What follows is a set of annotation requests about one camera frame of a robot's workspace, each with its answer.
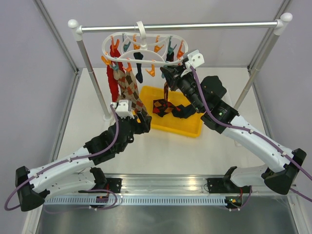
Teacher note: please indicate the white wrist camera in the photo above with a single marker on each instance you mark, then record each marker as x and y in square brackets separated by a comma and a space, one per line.
[192, 59]
[123, 108]

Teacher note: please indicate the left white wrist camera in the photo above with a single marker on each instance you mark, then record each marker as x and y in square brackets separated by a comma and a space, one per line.
[123, 108]

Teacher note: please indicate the brown argyle sock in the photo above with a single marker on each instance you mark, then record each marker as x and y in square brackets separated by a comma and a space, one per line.
[129, 91]

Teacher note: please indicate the small navy sock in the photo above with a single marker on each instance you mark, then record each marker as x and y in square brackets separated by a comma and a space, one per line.
[139, 75]

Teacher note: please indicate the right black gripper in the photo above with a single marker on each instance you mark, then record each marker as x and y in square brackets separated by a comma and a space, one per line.
[170, 72]

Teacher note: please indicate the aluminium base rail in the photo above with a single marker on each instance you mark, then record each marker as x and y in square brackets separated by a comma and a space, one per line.
[161, 182]

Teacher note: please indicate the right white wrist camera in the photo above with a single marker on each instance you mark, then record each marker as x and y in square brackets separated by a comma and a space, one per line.
[192, 59]

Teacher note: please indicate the white sock hanger frame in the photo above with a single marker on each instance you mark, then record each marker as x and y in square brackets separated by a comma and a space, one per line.
[154, 47]

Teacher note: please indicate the red sock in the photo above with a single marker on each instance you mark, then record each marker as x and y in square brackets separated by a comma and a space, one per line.
[109, 72]

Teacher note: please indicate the black sock at rear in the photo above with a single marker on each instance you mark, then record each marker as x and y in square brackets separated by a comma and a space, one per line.
[170, 57]

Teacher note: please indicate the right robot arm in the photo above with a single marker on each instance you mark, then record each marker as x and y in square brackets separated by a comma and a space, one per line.
[281, 164]

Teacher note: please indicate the yellow plastic tray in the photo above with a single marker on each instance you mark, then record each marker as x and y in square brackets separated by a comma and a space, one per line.
[189, 127]

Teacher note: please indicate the beige argyle sock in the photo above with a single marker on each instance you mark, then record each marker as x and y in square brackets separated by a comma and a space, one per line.
[118, 78]

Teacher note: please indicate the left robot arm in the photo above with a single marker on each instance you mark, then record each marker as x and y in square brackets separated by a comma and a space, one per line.
[79, 172]

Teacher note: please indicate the white slotted cable duct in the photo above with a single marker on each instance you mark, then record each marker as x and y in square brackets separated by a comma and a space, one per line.
[137, 200]

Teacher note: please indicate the silver clothes rail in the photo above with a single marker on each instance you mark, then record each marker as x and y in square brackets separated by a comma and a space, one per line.
[278, 26]

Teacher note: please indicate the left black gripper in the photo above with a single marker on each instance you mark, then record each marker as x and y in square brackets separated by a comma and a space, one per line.
[144, 126]

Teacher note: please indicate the dark argyle sock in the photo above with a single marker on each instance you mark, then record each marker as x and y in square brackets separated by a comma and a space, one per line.
[161, 107]

